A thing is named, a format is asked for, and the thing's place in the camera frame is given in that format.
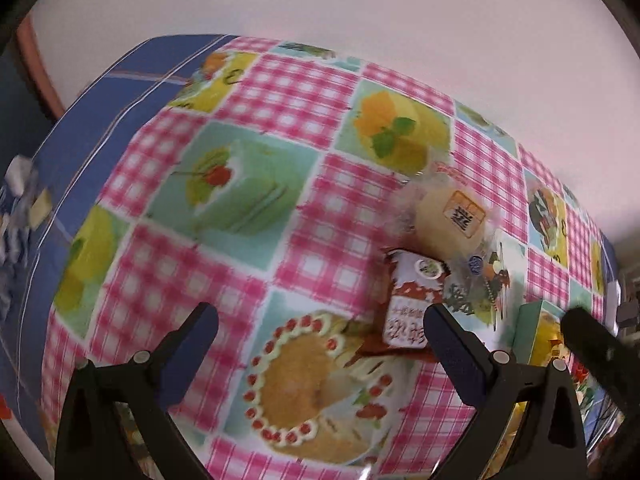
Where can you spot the yellow bread bag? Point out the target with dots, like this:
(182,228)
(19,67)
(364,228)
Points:
(548,342)

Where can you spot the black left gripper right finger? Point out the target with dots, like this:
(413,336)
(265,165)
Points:
(550,441)

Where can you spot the pink checkered picture tablecloth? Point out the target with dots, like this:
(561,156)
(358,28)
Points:
(256,174)

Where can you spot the red white biscuit packet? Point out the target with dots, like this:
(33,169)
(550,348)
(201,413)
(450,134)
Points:
(413,283)

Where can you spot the finger of the black right gripper seen afar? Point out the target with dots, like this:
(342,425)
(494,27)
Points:
(613,365)

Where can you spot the round pastry in clear wrapper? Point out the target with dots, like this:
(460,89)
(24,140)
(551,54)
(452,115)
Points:
(439,214)

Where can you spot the white tray with green rim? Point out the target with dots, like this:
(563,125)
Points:
(598,411)

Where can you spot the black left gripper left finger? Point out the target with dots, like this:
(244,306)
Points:
(91,442)

